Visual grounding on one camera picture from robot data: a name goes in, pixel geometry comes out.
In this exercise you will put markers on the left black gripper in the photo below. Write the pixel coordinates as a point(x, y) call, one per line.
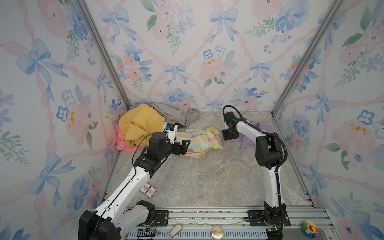
point(183, 149)

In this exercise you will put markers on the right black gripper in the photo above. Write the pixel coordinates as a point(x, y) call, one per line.
point(225, 138)

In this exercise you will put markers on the purple cloth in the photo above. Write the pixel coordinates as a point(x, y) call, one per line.
point(248, 134)

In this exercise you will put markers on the floral pastel cloth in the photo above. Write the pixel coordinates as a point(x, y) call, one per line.
point(202, 141)

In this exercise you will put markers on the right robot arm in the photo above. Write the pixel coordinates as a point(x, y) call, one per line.
point(270, 153)

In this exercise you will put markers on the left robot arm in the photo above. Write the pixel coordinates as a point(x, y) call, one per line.
point(111, 220)

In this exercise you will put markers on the grey cloth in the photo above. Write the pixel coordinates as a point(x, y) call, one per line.
point(174, 116)

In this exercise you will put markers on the yellow cloth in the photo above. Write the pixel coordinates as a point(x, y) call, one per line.
point(138, 124)

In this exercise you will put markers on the pink patterned cloth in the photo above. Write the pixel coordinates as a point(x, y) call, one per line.
point(121, 142)

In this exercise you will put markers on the small framed card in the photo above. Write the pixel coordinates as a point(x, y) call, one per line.
point(148, 190)

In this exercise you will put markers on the white oval tag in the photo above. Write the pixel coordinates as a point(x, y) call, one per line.
point(175, 231)

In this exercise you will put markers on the black connector board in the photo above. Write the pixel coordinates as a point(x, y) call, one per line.
point(144, 234)

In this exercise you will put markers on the round tan badge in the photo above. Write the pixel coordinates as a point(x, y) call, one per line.
point(217, 233)

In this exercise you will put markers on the colourful flower toy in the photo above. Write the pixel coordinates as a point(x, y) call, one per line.
point(310, 229)

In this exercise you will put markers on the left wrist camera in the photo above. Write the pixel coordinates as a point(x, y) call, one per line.
point(170, 131)

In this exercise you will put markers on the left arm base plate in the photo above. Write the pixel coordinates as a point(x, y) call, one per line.
point(159, 218)

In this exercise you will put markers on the aluminium rail frame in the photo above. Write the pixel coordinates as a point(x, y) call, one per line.
point(198, 223)

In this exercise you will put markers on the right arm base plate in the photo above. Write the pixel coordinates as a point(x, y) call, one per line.
point(255, 218)

